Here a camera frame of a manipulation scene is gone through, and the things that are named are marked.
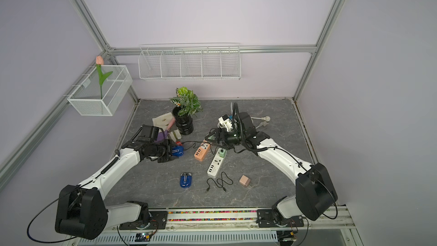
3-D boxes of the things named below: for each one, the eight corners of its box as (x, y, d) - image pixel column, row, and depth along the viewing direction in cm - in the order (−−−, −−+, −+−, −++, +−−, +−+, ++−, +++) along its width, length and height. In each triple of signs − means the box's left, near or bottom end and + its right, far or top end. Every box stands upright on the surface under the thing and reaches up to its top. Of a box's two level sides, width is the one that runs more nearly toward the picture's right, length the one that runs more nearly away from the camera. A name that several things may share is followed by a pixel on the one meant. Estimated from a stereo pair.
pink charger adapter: (238, 182, 86) (238, 181, 84) (242, 175, 88) (242, 173, 86) (246, 188, 84) (246, 186, 82) (250, 180, 86) (251, 179, 84)
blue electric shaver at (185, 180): (180, 187, 85) (178, 185, 82) (182, 175, 89) (180, 172, 86) (191, 187, 85) (189, 185, 82) (192, 175, 89) (191, 172, 86)
